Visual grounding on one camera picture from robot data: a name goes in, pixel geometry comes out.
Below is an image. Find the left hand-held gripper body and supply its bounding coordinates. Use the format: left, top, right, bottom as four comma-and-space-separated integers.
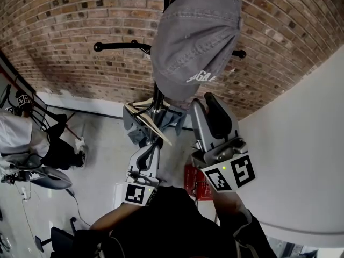
122, 172, 164, 206

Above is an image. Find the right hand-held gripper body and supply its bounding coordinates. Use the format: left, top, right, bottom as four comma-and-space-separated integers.
191, 135, 256, 192

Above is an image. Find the grey baseball cap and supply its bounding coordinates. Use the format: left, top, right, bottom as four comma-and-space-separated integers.
150, 0, 242, 101

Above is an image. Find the black metal coat rack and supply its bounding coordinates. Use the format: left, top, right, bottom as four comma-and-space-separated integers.
93, 0, 247, 150

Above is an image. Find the person's right forearm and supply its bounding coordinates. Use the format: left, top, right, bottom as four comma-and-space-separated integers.
212, 189, 249, 225

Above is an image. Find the person's left forearm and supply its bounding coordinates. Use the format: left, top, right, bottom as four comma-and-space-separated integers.
89, 203, 143, 231

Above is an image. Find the grey garment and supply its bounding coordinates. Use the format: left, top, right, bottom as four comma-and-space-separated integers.
123, 101, 188, 148

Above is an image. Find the light wooden clothes hanger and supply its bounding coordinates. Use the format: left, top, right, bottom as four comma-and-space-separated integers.
124, 98, 173, 147

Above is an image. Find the red fire equipment box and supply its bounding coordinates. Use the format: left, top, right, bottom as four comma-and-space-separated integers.
184, 164, 216, 202

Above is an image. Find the person's black clothing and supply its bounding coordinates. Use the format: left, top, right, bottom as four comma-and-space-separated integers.
75, 185, 277, 258

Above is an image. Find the grey office chair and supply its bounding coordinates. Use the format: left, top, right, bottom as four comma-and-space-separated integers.
0, 167, 73, 191

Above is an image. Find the black office chair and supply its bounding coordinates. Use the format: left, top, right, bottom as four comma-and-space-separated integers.
34, 218, 81, 258

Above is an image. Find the black bag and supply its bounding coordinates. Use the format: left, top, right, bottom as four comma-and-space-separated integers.
51, 113, 68, 134

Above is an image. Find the black power cable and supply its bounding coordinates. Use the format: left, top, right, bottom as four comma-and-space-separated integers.
66, 188, 92, 227

